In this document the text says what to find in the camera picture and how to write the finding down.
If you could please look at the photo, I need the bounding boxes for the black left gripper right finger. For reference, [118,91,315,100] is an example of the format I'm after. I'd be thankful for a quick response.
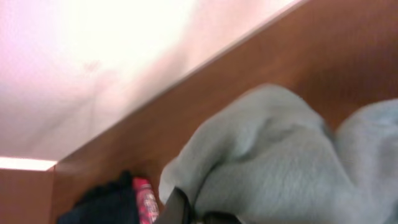
[201,212,241,224]

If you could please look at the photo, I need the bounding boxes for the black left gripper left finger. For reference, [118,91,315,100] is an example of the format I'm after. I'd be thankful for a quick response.
[154,187,192,224]

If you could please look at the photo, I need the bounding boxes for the light blue t-shirt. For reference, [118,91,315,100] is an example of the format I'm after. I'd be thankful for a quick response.
[159,85,397,223]

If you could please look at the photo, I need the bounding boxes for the folded red shirt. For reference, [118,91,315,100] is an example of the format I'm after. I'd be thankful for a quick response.
[132,177,159,224]

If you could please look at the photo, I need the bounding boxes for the folded navy blue shirt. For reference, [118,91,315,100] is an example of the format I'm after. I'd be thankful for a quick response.
[57,170,140,224]

